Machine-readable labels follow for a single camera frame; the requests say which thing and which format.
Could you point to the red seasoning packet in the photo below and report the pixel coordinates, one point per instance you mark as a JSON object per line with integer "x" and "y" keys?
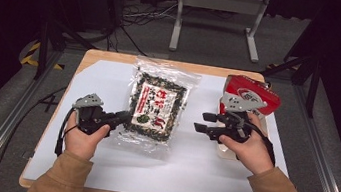
{"x": 259, "y": 93}

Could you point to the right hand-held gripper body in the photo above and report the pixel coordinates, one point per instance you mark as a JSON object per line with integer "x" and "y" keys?
{"x": 235, "y": 125}

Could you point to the grey metal stand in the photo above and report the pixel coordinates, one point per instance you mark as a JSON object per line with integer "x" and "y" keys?
{"x": 220, "y": 2}

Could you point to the person's left hand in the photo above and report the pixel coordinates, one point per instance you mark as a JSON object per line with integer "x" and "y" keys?
{"x": 81, "y": 140}

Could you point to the clear dried seaweed packet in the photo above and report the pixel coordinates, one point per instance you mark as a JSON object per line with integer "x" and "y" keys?
{"x": 157, "y": 104}

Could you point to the black metal stand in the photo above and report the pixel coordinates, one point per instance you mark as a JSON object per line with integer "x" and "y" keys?
{"x": 313, "y": 85}
{"x": 43, "y": 48}

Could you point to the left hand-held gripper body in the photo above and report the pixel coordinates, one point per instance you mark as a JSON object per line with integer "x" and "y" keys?
{"x": 91, "y": 115}

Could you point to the white compartment box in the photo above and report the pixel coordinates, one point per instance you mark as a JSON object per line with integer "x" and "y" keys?
{"x": 223, "y": 149}

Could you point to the person's right hand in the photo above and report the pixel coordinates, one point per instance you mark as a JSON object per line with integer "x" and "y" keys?
{"x": 251, "y": 151}

